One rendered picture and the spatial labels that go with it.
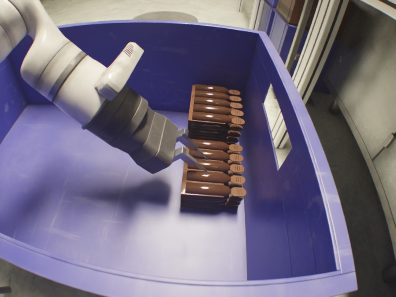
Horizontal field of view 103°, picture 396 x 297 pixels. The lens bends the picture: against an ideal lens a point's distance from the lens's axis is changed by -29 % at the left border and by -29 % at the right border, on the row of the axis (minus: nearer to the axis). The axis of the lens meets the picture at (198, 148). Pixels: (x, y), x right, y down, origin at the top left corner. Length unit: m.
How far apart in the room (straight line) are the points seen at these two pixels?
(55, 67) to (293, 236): 0.28
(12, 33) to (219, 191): 0.33
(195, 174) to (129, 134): 0.12
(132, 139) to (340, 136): 0.92
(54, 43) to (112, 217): 0.26
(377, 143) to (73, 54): 0.82
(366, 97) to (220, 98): 0.62
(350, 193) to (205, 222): 0.62
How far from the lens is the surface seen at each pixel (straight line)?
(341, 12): 0.59
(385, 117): 0.81
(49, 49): 0.25
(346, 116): 0.97
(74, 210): 0.40
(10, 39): 0.28
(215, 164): 0.33
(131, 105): 0.26
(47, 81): 0.25
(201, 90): 0.42
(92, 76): 0.25
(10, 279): 0.72
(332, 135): 1.02
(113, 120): 0.25
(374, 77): 0.88
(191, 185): 0.31
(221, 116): 0.36
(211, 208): 0.35
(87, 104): 0.25
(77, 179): 0.42
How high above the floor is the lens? 0.55
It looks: 50 degrees down
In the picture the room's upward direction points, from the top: 8 degrees clockwise
